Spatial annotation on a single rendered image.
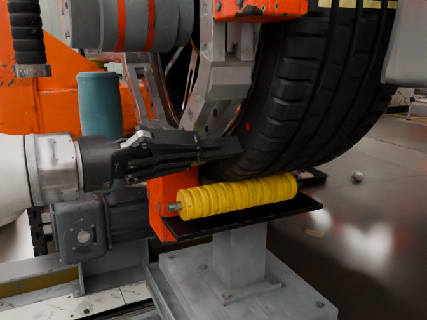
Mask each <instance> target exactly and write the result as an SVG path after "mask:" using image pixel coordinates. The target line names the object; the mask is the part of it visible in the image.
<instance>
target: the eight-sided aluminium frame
mask: <svg viewBox="0 0 427 320"><path fill-rule="evenodd" d="M253 36H254V23H246V22H227V52H225V22H218V21H215V20H214V18H213V0H200V64H199V69H198V78H197V80H196V83H195V85H194V88H193V90H192V93H191V96H190V98H189V101H188V103H187V105H186V108H185V111H184V113H183V116H182V119H181V120H180V123H179V127H178V128H177V129H175V128H174V127H172V126H170V125H169V123H168V121H167V120H166V116H165V112H164V110H163V106H162V103H161V100H160V97H159V93H158V89H157V87H156V83H155V80H154V77H153V73H152V70H151V63H150V58H149V53H122V57H121V63H122V68H123V75H124V79H126V83H127V86H128V91H129V94H130V98H131V101H132V105H133V109H134V113H135V117H136V120H137V124H138V125H143V126H147V127H148V128H153V129H165V130H187V131H197V132H198V134H199V137H200V139H207V138H219V137H221V136H222V134H223V132H224V130H225V129H226V127H227V126H228V124H229V122H230V120H231V119H232V117H233V115H234V113H235V112H236V110H237V108H238V107H239V105H240V104H241V101H242V100H243V99H244V98H246V97H247V93H248V89H249V88H250V86H251V84H252V73H253V69H254V65H255V61H254V60H252V59H253ZM138 79H142V82H143V85H144V89H145V91H146V95H147V99H148V102H149V106H150V109H151V113H152V117H153V120H149V118H148V115H147V111H146V107H145V104H144V99H143V97H142V93H141V90H140V86H139V82H138Z"/></svg>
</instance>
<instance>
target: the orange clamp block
mask: <svg viewBox="0 0 427 320"><path fill-rule="evenodd" d="M307 14H308V0H213V19H214V20H215V21H218V22H246V23H268V22H276V21H282V20H290V19H296V18H303V17H305V16H306V15H307Z"/></svg>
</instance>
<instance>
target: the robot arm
mask: <svg viewBox="0 0 427 320"><path fill-rule="evenodd" d="M135 132H136V134H134V136H132V137H131V138H121V139H119V140H115V141H109V140H108V139H107V137H106V136H105V135H103V134H99V135H85V136H77V141H74V140H73V137H72V134H71V133H70V132H67V131H66V132H58V133H43V134H29V135H6V134H2V133H0V226H3V225H6V224H8V223H11V222H12V221H14V220H16V219H17V218H18V217H19V216H21V215H22V214H23V213H24V211H25V210H26V209H27V208H31V207H34V206H44V205H46V204H53V203H61V202H66V201H73V200H78V199H79V197H80V189H83V191H84V193H88V192H95V191H100V190H108V189H111V188H112V186H113V183H114V179H124V178H125V179H127V180H128V185H129V186H132V185H136V184H138V183H140V182H143V181H146V180H150V179H154V178H159V177H163V176H167V175H171V174H174V173H179V172H182V171H187V170H190V169H191V165H192V164H196V163H197V162H198V161H199V162H200V161H209V160H214V159H224V158H229V157H238V156H239V155H240V154H241V153H242V148H241V145H240V143H239V141H238V138H237V136H230V137H219V138H207V139H200V137H199V134H198V132H197V131H187V130H165V129H153V128H148V127H147V126H143V125H138V126H136V127H135Z"/></svg>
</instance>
